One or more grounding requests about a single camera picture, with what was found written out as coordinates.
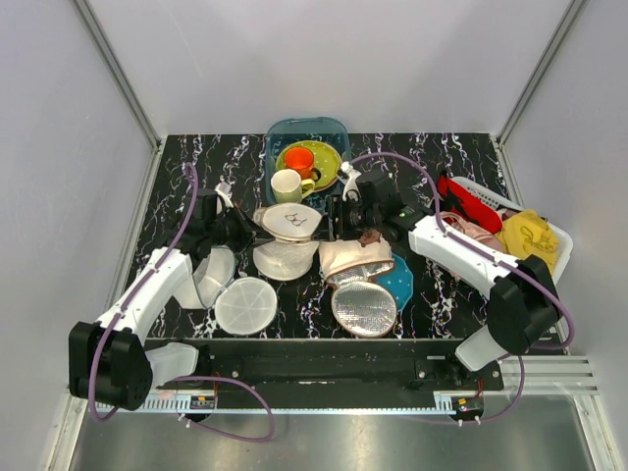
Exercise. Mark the white plastic laundry basket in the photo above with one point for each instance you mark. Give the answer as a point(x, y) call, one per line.
point(494, 200)

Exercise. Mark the white open mesh laundry bag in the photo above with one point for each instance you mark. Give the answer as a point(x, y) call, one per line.
point(242, 307)

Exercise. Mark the cream capybara insulated lunch bag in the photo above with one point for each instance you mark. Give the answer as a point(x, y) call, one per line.
point(350, 268)

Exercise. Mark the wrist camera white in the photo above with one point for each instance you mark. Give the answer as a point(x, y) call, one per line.
point(348, 177)
point(224, 191)

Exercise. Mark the blue dotted plate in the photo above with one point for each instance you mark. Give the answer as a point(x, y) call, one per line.
point(398, 282)

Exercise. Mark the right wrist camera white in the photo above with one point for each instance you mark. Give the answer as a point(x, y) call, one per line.
point(348, 177)

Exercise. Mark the yellow garment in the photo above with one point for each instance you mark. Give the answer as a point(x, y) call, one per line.
point(526, 233)

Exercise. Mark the teal transparent plastic bin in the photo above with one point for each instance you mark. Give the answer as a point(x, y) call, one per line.
point(288, 131)

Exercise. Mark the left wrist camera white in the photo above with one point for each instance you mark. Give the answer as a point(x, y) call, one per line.
point(224, 191)

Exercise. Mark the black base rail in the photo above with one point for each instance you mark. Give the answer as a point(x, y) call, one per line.
point(343, 374)

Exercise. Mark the green dotted plate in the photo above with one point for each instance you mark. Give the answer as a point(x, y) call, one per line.
point(326, 162)

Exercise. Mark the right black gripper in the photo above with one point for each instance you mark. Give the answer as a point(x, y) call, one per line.
point(337, 209)

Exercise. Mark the pink bra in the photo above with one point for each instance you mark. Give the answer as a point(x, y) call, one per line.
point(472, 230)

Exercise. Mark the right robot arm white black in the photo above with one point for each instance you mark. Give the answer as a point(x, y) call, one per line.
point(522, 299)

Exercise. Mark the orange cup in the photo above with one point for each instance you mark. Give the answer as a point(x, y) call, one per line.
point(301, 160)

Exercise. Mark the red garment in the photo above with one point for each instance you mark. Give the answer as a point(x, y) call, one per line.
point(459, 201)

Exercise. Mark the cream yellow-handled mug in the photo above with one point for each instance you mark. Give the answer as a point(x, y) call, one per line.
point(289, 187)

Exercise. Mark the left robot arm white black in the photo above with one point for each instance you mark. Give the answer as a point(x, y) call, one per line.
point(108, 362)

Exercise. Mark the beige mesh bra laundry bag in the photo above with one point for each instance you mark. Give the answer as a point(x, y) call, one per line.
point(289, 253)

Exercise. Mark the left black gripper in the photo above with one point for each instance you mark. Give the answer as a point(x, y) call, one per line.
point(250, 233)

